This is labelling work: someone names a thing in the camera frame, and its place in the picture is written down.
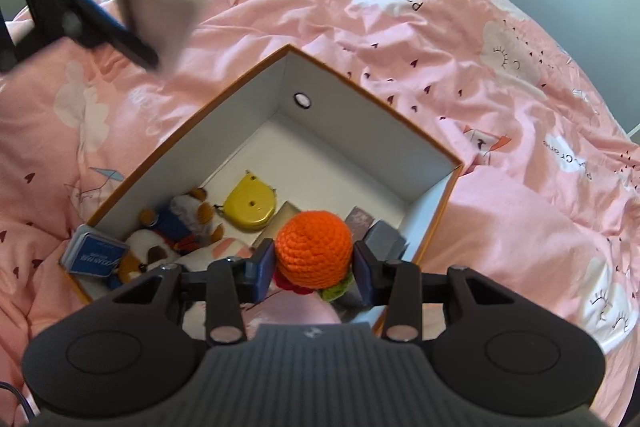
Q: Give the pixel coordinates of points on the beige card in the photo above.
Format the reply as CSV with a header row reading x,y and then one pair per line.
x,y
285,213

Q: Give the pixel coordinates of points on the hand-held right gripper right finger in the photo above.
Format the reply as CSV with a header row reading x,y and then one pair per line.
x,y
362,277

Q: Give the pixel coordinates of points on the orange cardboard box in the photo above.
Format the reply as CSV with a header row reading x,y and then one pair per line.
x,y
350,132

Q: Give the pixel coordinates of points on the dark printed card box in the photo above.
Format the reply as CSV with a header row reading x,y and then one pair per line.
x,y
357,219

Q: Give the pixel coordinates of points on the white plush with striped hat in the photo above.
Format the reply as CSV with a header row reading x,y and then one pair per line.
x,y
225,252

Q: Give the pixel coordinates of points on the yellow tape measure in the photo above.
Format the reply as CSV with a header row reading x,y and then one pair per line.
x,y
250,204

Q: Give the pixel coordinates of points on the pink zip pouch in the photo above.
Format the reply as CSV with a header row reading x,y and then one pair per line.
x,y
295,309

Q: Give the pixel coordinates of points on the crochet orange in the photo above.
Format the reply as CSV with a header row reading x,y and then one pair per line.
x,y
312,247

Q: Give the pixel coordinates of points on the brown sailor bear plush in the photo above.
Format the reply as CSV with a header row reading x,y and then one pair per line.
x,y
170,222

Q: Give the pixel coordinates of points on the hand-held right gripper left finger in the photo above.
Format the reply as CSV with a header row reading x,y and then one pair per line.
x,y
265,269

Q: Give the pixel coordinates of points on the white and brown plush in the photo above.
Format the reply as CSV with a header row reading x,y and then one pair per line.
x,y
147,246

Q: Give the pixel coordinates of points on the blue card box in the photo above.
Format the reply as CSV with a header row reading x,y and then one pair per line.
x,y
95,254

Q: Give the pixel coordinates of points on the grey small box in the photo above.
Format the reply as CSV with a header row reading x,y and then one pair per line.
x,y
387,239

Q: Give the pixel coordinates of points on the pink printed blanket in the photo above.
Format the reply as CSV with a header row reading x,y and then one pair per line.
x,y
450,32

